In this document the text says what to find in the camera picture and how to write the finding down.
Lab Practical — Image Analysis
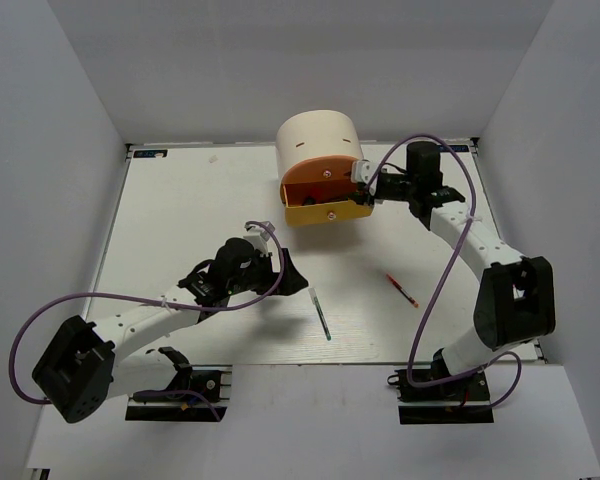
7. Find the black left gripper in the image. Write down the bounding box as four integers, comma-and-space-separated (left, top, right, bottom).
228, 248, 308, 297

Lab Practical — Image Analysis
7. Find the green pen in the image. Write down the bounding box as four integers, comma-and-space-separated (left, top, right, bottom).
308, 287, 332, 341

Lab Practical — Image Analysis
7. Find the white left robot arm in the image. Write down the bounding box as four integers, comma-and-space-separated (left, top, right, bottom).
32, 238, 308, 424

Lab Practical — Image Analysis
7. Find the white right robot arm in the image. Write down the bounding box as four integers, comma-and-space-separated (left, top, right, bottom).
351, 135, 556, 399

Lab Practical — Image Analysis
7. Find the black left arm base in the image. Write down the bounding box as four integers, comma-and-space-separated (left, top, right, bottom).
125, 347, 232, 423

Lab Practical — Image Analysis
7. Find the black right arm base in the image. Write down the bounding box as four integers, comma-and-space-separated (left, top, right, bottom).
387, 369, 494, 425

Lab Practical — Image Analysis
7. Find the cream cylindrical drawer cabinet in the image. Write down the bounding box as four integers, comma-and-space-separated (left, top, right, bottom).
275, 110, 363, 183

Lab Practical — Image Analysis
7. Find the blue label sticker right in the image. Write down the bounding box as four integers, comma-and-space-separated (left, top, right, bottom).
438, 144, 470, 153

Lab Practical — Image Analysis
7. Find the blue label sticker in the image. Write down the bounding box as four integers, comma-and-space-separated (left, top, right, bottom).
438, 144, 470, 153
133, 149, 168, 159

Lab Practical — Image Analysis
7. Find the red pen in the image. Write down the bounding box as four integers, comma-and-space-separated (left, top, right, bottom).
385, 273, 419, 308

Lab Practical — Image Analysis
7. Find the blue label sticker left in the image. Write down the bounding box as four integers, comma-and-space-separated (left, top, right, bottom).
133, 149, 168, 159

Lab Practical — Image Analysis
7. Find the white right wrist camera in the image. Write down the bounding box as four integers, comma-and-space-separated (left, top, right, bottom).
350, 160, 377, 184

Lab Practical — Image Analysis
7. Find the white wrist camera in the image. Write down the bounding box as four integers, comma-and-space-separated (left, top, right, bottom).
243, 221, 275, 256
350, 160, 377, 184

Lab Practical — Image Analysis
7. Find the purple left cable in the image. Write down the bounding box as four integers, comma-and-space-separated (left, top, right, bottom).
8, 219, 284, 421

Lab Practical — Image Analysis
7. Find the purple cable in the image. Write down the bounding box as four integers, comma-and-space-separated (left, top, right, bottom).
369, 132, 524, 411
8, 219, 284, 421

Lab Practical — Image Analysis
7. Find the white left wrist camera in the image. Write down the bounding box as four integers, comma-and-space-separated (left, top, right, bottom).
243, 221, 275, 256

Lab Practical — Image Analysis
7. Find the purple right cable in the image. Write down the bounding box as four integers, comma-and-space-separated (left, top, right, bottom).
369, 132, 524, 411

